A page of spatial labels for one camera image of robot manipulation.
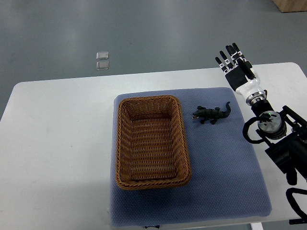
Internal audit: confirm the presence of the upper clear floor tile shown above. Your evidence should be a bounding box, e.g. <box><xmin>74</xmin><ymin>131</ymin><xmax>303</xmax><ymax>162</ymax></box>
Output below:
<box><xmin>96</xmin><ymin>51</ymin><xmax>109</xmax><ymax>60</ymax></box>

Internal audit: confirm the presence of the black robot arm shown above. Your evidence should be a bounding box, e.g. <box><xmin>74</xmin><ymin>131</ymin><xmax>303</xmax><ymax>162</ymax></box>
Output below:
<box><xmin>242</xmin><ymin>95</ymin><xmax>307</xmax><ymax>185</ymax></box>

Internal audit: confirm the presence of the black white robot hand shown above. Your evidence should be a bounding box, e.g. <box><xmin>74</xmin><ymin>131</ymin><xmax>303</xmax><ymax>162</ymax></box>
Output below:
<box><xmin>215</xmin><ymin>43</ymin><xmax>267</xmax><ymax>106</ymax></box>

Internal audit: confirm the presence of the white table leg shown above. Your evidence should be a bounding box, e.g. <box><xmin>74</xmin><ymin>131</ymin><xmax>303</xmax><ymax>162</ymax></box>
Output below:
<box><xmin>250</xmin><ymin>222</ymin><xmax>264</xmax><ymax>230</ymax></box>

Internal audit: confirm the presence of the brown wicker basket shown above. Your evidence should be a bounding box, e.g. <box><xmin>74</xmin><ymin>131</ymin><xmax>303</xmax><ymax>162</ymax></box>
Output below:
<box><xmin>115</xmin><ymin>95</ymin><xmax>191</xmax><ymax>190</ymax></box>

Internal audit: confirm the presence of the blue quilted mat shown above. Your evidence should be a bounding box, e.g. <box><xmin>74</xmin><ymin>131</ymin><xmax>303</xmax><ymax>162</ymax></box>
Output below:
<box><xmin>109</xmin><ymin>87</ymin><xmax>272</xmax><ymax>227</ymax></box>

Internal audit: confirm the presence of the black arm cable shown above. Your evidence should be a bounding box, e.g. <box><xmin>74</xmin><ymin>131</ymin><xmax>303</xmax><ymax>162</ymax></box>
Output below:
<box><xmin>242</xmin><ymin>115</ymin><xmax>270</xmax><ymax>144</ymax></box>

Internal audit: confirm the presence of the dark toy crocodile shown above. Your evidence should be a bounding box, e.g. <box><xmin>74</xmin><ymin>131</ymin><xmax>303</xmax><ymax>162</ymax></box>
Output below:
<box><xmin>192</xmin><ymin>102</ymin><xmax>231</xmax><ymax>125</ymax></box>

